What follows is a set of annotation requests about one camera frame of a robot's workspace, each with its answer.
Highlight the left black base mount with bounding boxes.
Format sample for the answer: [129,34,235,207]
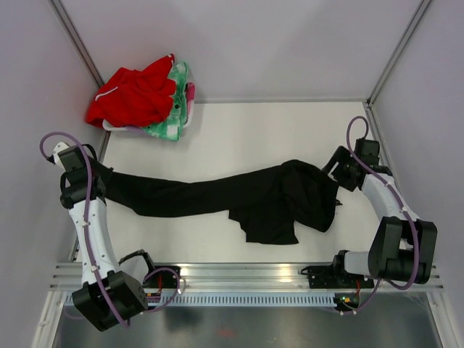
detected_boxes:
[143,265,181,290]

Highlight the red garment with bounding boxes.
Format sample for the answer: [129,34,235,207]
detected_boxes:
[85,54,176,128]

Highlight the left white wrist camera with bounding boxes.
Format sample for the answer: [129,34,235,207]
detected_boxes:
[51,141,70,169]

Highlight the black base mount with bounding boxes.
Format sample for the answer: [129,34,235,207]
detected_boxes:
[143,265,181,290]
[300,250,374,290]

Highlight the green white patterned garment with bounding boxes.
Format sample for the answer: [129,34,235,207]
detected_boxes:
[142,62,196,141]

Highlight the black trousers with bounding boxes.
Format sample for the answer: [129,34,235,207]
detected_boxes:
[95,159,341,245]

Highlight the aluminium mounting rail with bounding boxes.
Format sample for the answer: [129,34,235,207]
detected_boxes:
[48,262,444,292]

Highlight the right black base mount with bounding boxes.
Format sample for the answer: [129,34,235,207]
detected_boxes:
[300,250,374,290]

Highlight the white slotted cable duct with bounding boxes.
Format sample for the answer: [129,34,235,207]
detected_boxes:
[65,293,336,307]

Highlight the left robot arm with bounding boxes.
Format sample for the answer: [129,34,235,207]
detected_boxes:
[52,142,158,331]

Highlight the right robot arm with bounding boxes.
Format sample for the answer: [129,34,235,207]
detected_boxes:
[323,138,437,288]

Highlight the pink white garment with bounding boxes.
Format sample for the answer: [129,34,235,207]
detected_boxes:
[185,82,196,110]

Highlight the white laundry basket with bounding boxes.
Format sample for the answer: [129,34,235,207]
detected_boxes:
[102,87,195,141]

